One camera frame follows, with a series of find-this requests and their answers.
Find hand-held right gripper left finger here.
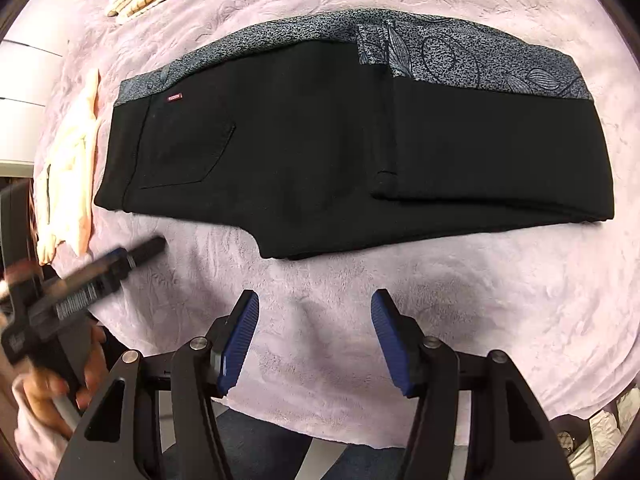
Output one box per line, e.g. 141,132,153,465
55,289,261,480

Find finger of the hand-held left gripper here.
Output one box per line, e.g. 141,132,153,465
97,236,169,283

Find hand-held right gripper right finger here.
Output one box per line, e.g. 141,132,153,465
371,288,576,480

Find black pants grey printed stripes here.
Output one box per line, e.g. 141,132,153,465
94,9,615,261

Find person's left forearm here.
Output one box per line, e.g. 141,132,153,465
12,385,68,473

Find person's left hand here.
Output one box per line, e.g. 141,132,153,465
20,326,109,442

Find peach cloth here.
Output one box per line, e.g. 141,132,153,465
37,67,102,264

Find lilac embossed bed blanket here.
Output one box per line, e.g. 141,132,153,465
15,0,632,452

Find person's right leg in jeans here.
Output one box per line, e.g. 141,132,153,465
330,442,410,480

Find white wardrobe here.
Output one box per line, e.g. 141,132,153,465
0,25,69,166

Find beige patterned bag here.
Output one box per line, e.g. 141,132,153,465
550,415,593,466

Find white bag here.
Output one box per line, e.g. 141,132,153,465
570,390,637,480

